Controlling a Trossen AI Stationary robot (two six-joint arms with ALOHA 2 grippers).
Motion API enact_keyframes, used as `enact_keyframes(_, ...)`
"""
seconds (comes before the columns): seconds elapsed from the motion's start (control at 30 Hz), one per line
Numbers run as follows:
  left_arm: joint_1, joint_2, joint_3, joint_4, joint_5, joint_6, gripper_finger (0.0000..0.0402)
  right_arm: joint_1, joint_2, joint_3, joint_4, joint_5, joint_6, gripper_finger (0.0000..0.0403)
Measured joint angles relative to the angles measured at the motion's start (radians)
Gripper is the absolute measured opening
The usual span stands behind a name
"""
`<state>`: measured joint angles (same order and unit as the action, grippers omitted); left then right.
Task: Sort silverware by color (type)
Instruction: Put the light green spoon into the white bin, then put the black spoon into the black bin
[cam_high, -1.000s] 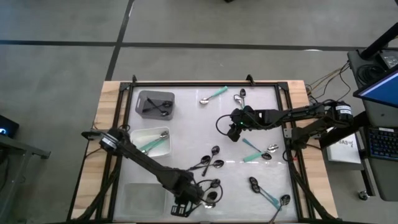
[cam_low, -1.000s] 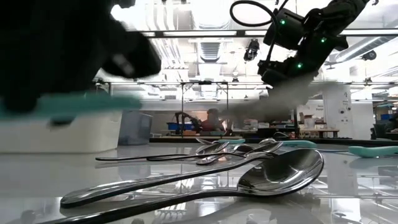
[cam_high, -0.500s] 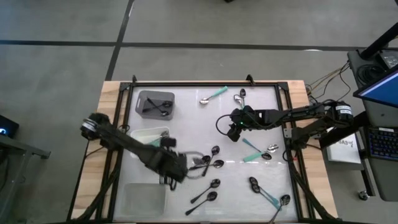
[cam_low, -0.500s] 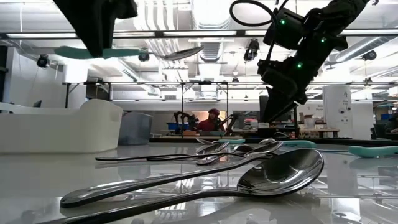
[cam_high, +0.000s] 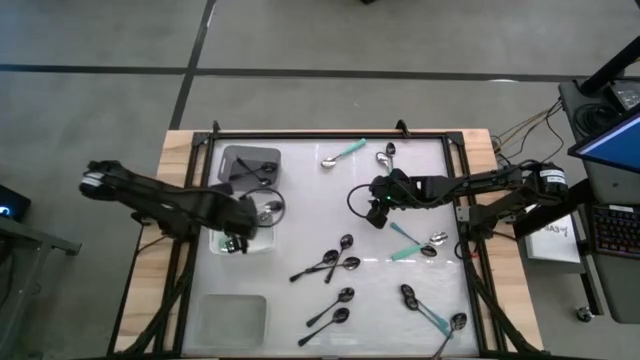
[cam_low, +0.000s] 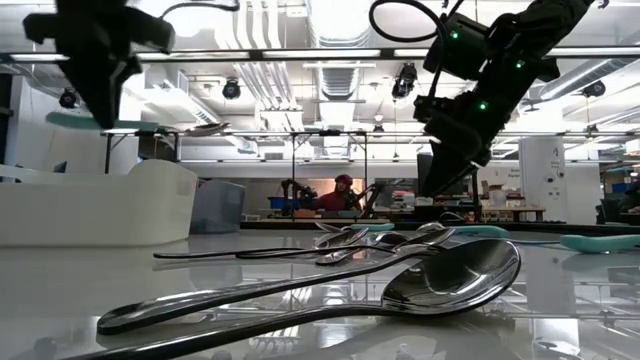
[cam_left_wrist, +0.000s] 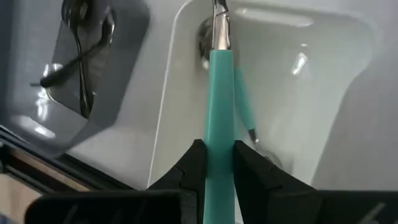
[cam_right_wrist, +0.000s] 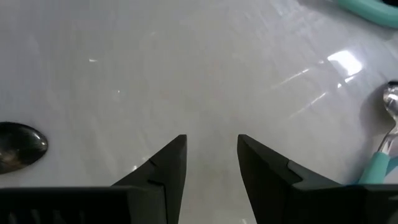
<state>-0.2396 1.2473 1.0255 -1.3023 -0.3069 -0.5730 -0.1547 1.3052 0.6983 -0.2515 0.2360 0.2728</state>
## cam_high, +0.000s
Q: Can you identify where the grey plastic bin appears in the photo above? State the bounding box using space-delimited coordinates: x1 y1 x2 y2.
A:
217 144 283 192

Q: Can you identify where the white paper sheet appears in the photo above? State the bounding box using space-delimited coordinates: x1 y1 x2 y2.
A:
524 213 582 265

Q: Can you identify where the clear plastic bin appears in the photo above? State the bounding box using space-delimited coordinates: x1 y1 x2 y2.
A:
193 293 268 351

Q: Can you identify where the black diagonal support beam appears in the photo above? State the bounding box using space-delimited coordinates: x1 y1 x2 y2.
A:
512 178 594 239

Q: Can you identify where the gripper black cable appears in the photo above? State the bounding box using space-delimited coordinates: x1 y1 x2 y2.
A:
248 186 287 229
346 182 381 219

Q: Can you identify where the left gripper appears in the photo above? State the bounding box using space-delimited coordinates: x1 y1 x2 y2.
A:
218 183 260 254

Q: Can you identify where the monitor with blue screen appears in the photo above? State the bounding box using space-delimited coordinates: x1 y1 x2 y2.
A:
567 107 640 175

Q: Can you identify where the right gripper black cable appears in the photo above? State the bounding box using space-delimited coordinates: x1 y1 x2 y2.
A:
346 182 381 219

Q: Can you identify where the white plastic bin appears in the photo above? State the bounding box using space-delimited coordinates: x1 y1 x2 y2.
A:
208 202 276 255

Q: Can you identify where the black metal table frame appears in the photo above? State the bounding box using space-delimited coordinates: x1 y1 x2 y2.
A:
107 130 549 360

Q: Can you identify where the grey side table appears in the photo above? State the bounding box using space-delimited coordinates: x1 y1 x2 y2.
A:
0 217 82 360

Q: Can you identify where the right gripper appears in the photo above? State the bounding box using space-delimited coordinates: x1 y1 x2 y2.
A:
367 168 417 230

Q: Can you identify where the yellow green cable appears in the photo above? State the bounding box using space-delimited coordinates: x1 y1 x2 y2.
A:
492 97 566 144

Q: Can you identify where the black keyboard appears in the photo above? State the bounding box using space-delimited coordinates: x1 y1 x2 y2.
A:
589 203 640 260

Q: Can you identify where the black power adapter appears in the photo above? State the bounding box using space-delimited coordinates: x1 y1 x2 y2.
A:
612 79 640 111

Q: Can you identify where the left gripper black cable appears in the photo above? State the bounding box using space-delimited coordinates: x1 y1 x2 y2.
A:
248 186 287 229

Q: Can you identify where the coiled black cable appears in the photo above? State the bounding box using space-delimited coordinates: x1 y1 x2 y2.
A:
573 101 610 137

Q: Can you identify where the black pole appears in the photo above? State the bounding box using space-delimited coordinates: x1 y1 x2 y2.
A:
579 35 640 95

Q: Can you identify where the black device blue light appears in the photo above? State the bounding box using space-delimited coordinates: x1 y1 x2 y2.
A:
0 183 32 224

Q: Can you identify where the grey equipment cart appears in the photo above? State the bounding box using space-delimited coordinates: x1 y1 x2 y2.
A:
558 77 640 325

